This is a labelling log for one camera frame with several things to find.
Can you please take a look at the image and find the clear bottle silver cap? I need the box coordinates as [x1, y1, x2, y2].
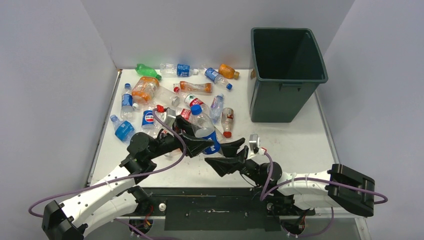
[155, 86, 180, 107]

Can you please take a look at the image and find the Nongfu bottle red cap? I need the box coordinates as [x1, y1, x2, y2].
[175, 107, 192, 122]

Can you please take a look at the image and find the small clear water bottle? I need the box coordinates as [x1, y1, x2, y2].
[209, 94, 224, 125]

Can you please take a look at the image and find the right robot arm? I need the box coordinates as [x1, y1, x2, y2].
[204, 134, 377, 217]

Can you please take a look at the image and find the blue label bottle left edge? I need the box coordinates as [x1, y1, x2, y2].
[110, 114, 136, 145]

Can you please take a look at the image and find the blue label bottle blue cap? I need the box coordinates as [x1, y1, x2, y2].
[204, 67, 233, 91]

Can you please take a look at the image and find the Nongfu bottle red white label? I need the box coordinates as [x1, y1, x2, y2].
[173, 86, 210, 114]

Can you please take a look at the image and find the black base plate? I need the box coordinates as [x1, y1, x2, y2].
[127, 187, 315, 232]

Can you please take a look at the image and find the large orange label bottle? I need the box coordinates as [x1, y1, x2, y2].
[131, 76, 160, 105]

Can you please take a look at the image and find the large Pepsi bottle blue cap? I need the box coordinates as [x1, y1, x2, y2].
[141, 106, 161, 138]

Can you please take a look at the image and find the Pepsi bottle blue label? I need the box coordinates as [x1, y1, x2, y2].
[190, 104, 221, 155]

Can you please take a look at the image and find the dark green plastic bin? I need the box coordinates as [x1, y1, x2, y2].
[247, 27, 328, 123]

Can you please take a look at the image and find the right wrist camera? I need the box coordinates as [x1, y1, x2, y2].
[247, 134, 267, 159]

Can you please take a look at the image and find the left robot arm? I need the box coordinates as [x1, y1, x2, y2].
[42, 127, 213, 240]

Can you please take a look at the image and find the orange juice bottle far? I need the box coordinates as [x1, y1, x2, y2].
[218, 63, 240, 80]

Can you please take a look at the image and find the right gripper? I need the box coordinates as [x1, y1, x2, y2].
[205, 138, 266, 185]

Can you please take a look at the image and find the slim blue label bottle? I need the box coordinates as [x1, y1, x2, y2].
[120, 83, 134, 121]

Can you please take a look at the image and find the clear bottle blue label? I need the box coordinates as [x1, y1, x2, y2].
[159, 63, 200, 77]

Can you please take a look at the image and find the green plastic bottle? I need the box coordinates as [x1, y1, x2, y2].
[135, 63, 162, 81]

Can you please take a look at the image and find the flattened orange label bottle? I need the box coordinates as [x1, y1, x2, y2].
[173, 81, 213, 94]

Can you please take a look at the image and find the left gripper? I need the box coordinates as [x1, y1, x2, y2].
[146, 115, 214, 160]

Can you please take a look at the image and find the clear bottle red cap label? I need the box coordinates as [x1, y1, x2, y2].
[221, 107, 234, 138]

